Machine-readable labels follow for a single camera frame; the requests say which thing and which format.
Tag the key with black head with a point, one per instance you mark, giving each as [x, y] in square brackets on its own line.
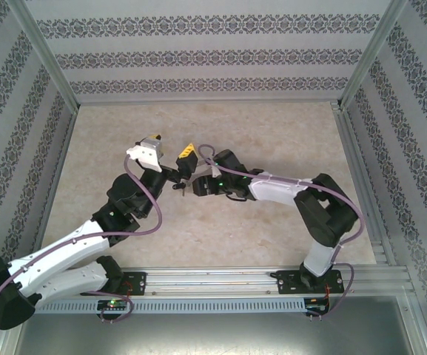
[176, 186]

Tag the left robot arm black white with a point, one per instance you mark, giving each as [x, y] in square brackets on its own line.
[72, 279]

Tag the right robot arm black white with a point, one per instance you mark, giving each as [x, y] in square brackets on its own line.
[324, 214]

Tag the grey metal sheet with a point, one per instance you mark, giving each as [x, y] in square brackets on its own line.
[213, 333]

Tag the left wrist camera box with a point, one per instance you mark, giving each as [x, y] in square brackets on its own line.
[143, 159]

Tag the aluminium wall base strip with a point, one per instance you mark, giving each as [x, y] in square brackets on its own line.
[213, 103]

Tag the aluminium side rail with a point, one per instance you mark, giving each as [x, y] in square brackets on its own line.
[344, 125]
[63, 144]

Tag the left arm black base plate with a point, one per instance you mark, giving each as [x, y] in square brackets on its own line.
[137, 283]

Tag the aluminium mounting rail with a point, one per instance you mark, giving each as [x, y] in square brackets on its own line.
[213, 281]

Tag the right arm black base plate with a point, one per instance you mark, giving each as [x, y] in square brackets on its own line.
[287, 283]

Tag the aluminium corner post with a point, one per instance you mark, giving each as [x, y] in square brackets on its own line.
[43, 51]
[374, 51]

